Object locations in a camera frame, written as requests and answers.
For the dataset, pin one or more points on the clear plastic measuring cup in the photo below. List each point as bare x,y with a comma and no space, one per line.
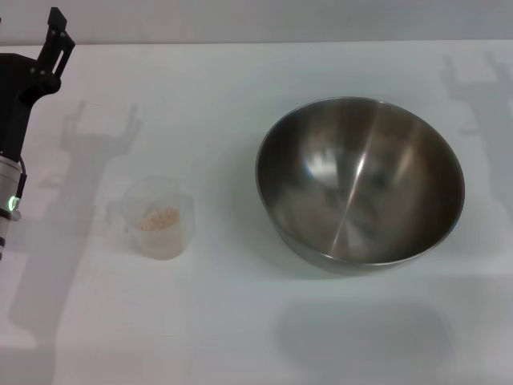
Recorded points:
160,240

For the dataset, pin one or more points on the white rice grains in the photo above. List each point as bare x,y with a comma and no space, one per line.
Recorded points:
160,218

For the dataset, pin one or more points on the stainless steel mixing bowl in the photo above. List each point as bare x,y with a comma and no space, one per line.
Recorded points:
360,188

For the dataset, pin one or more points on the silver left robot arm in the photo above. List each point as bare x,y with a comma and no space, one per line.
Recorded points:
9,188

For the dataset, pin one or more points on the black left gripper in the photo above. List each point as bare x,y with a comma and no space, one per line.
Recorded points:
14,100

